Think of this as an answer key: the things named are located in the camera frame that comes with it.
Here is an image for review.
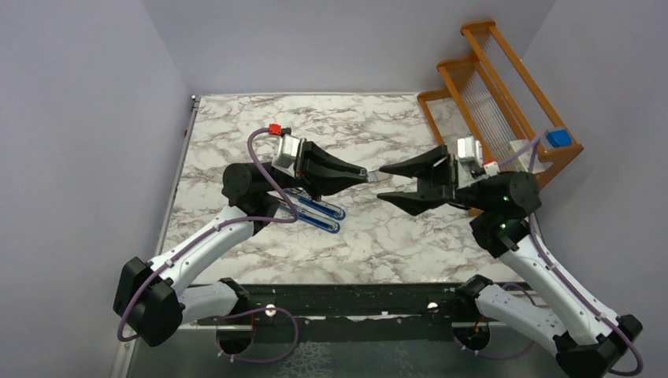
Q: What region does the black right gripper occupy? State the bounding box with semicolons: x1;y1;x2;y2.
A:
378;143;495;215

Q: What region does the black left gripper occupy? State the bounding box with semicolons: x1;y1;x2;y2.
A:
266;138;367;202

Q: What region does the blue black stapler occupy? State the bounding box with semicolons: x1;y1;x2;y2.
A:
285;188;346;221

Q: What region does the staple box tray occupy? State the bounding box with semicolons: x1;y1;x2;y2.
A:
366;169;392;183

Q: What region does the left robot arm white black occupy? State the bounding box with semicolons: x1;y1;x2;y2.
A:
113;135;368;347

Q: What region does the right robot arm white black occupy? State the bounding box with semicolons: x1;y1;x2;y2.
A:
380;146;643;377

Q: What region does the white red carton box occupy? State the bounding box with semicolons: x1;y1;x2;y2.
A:
507;137;540;163

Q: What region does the orange wooden tiered rack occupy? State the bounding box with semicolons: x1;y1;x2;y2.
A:
417;20;584;187

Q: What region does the blue block on rack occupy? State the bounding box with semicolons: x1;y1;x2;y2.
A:
544;128;573;149

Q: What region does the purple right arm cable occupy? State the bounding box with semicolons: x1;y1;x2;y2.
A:
451;136;645;378

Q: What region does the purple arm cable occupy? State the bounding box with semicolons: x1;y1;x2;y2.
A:
451;136;645;378
116;128;301;365

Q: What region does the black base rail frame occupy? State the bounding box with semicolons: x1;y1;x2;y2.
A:
194;283;492;349

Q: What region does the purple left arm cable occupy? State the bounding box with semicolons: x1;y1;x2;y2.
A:
116;128;301;365

